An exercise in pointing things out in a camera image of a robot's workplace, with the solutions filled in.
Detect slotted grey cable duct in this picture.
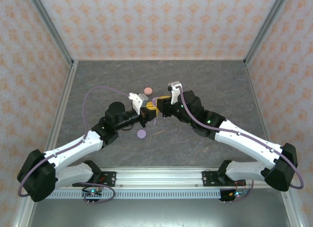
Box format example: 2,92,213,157
52,189,222,200

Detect aluminium lower frame rail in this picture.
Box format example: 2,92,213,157
280,187,306,227
13,200,35,227

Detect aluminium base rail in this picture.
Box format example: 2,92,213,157
30,166,294,188

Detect controller board with LED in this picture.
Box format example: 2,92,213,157
82,186,103,199
228,189,249,199

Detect aluminium side rail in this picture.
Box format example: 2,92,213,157
244,60,280,168
38,60,79,169

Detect aluminium frame post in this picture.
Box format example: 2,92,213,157
244,0,291,66
25,0,75,66

